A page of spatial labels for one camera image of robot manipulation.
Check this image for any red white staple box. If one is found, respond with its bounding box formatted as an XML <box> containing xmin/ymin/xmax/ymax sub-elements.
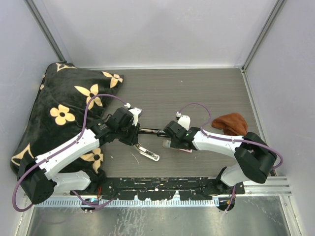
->
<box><xmin>162</xmin><ymin>140</ymin><xmax>192</xmax><ymax>153</ymax></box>

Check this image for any black stapler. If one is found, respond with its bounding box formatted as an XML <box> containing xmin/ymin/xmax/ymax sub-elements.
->
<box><xmin>138</xmin><ymin>128</ymin><xmax>168</xmax><ymax>137</ymax></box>

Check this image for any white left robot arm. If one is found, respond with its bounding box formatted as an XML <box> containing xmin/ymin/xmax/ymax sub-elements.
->
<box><xmin>18</xmin><ymin>107</ymin><xmax>142</xmax><ymax>205</ymax></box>

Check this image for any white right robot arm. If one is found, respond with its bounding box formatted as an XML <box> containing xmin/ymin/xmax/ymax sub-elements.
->
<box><xmin>163</xmin><ymin>116</ymin><xmax>277</xmax><ymax>194</ymax></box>

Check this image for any orange brown cloth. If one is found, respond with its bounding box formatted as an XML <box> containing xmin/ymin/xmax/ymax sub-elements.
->
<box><xmin>212</xmin><ymin>113</ymin><xmax>248</xmax><ymax>136</ymax></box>

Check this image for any black floral cushion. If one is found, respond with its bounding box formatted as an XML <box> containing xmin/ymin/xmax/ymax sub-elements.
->
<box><xmin>11</xmin><ymin>62</ymin><xmax>124</xmax><ymax>186</ymax></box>

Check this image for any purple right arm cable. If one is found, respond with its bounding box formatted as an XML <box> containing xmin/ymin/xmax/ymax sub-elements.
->
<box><xmin>177</xmin><ymin>103</ymin><xmax>284</xmax><ymax>170</ymax></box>

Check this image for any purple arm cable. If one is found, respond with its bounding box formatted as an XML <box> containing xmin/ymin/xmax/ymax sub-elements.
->
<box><xmin>12</xmin><ymin>93</ymin><xmax>131</xmax><ymax>213</ymax></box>
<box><xmin>177</xmin><ymin>103</ymin><xmax>284</xmax><ymax>170</ymax></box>

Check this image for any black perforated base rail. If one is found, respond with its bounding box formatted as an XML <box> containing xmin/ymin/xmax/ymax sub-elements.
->
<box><xmin>77</xmin><ymin>177</ymin><xmax>233</xmax><ymax>201</ymax></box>

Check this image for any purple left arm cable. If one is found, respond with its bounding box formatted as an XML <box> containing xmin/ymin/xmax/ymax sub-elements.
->
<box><xmin>12</xmin><ymin>93</ymin><xmax>131</xmax><ymax>213</ymax></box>

